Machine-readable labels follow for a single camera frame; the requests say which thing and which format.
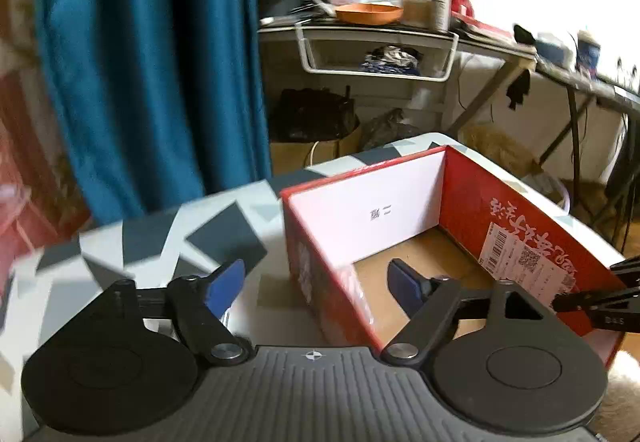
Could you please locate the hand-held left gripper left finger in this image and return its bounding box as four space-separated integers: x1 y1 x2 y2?
107 259 253 367

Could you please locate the tan fuzzy cushion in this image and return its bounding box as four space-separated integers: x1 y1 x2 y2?
460 124 541 173

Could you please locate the flat red box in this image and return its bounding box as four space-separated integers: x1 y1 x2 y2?
452 12 513 40

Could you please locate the foil and blue bundle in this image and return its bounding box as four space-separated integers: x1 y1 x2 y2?
360 46 423 75

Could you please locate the red cardboard box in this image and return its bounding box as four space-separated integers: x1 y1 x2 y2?
280 144 626 370

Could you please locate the cotton swab container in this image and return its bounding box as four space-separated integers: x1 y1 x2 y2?
402 0 433 27

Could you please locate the blue curtain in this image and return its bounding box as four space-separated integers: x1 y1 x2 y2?
32 0 273 225

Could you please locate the black bag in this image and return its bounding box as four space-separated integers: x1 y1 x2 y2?
272 88 358 143

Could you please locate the white wire basket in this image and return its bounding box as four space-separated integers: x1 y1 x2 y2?
295 22 460 83

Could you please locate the white plastic basin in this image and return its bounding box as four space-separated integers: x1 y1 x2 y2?
520 172 571 213

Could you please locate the black hanging cloth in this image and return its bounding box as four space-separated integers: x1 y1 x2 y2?
505 69 532 111

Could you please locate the orange bowl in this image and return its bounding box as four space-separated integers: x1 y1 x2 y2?
334 3 405 26

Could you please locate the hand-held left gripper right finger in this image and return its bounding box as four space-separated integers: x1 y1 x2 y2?
381 258 556 368

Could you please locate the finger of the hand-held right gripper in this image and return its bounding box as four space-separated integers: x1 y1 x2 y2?
551 287 640 334
609 256 640 277

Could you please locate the black folding table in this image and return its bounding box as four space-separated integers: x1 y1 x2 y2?
535 62 640 243

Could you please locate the brown cardboard box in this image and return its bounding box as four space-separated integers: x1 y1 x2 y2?
270 119 363 175

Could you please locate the blue paper coffee cup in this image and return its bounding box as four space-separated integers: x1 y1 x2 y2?
576 29 602 77

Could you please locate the blue and white tissue box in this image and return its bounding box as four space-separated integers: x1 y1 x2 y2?
535 34 573 67

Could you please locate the grey plastic bag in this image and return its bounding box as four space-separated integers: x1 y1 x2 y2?
362 108 421 150

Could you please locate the red patterned cloth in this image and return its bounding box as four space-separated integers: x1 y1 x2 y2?
0 72 91 273

